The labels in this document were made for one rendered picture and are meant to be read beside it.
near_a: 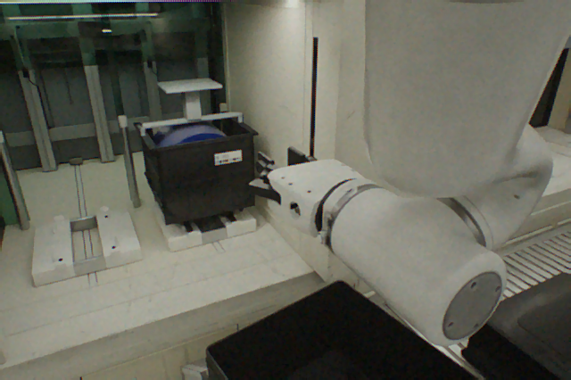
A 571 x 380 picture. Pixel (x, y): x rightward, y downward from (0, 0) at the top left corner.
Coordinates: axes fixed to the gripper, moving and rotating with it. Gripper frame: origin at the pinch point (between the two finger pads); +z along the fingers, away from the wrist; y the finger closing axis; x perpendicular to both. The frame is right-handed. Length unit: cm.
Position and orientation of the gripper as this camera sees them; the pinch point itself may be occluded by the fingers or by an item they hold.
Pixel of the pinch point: (281, 163)
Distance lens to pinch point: 56.3
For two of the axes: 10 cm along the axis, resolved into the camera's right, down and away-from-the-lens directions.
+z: -4.5, -3.8, 8.1
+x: 0.0, -9.0, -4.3
